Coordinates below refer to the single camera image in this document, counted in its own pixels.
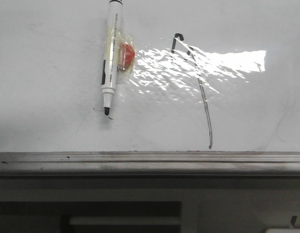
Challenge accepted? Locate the white whiteboard marker pen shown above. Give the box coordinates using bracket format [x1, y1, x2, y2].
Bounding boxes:
[101, 0, 123, 116]

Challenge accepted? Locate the red round magnet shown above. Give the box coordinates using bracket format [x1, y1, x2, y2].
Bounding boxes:
[118, 42, 135, 70]

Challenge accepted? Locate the white box at corner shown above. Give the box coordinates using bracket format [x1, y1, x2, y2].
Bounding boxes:
[265, 228, 300, 233]

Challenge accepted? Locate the aluminium whiteboard tray ledge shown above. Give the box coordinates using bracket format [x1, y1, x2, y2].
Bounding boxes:
[0, 151, 300, 177]

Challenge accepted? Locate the white whiteboard surface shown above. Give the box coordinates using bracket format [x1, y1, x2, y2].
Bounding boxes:
[0, 0, 300, 152]

